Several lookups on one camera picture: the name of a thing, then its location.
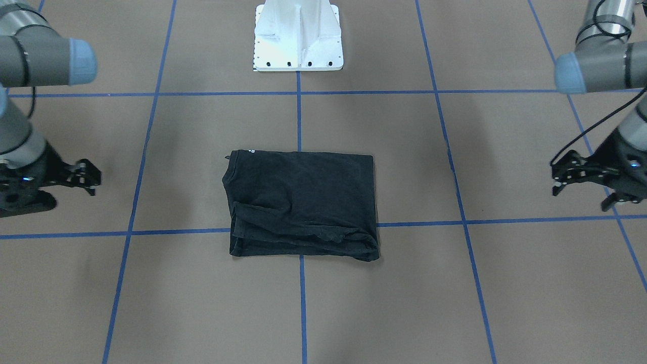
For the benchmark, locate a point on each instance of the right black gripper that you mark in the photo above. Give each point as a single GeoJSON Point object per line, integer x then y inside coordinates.
{"type": "Point", "coordinates": [50, 165]}

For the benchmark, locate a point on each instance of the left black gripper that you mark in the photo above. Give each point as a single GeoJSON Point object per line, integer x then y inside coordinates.
{"type": "Point", "coordinates": [610, 151]}

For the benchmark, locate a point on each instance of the black graphic t-shirt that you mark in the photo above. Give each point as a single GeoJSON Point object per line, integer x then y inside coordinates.
{"type": "Point", "coordinates": [302, 203]}

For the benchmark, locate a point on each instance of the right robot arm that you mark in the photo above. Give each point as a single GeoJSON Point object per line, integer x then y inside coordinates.
{"type": "Point", "coordinates": [33, 55]}

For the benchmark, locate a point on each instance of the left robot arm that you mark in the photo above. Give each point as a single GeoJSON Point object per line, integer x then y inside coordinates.
{"type": "Point", "coordinates": [605, 59]}

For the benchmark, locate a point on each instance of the brown paper table cover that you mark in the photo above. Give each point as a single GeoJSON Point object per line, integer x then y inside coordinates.
{"type": "Point", "coordinates": [455, 101]}

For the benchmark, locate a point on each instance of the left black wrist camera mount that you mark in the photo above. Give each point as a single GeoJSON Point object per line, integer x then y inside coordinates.
{"type": "Point", "coordinates": [631, 173]}

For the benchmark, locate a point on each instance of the white pedestal column base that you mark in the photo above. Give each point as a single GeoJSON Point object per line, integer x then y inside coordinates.
{"type": "Point", "coordinates": [297, 36]}

